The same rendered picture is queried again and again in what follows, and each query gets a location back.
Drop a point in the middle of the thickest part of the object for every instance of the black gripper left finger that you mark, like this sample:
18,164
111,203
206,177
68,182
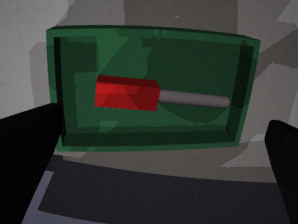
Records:
27,142

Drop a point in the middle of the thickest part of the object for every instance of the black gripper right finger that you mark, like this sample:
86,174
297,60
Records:
282,145

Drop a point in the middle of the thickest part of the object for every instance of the green tray floor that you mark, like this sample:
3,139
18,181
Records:
183,65

